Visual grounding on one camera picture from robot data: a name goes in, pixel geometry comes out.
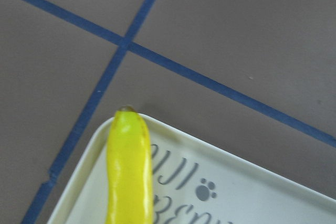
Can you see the white bear tray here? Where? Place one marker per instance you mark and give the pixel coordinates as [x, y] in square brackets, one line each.
[193, 182]

